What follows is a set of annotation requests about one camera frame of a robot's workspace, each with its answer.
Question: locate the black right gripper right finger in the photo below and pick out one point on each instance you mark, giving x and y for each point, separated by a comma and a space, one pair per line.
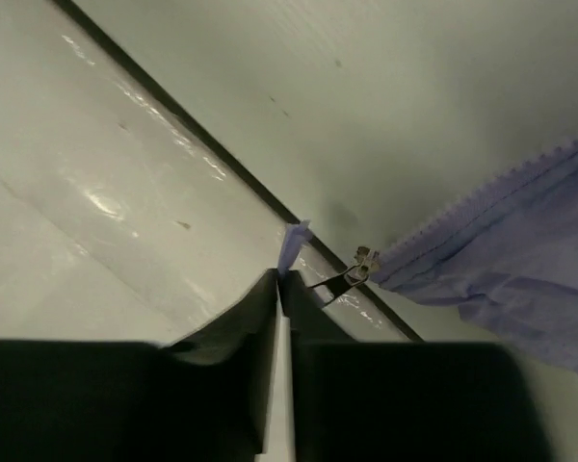
403, 401

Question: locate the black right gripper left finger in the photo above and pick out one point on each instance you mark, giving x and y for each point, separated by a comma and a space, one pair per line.
202, 398

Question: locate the lavender zip jacket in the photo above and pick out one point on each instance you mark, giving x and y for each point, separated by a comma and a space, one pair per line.
505, 256

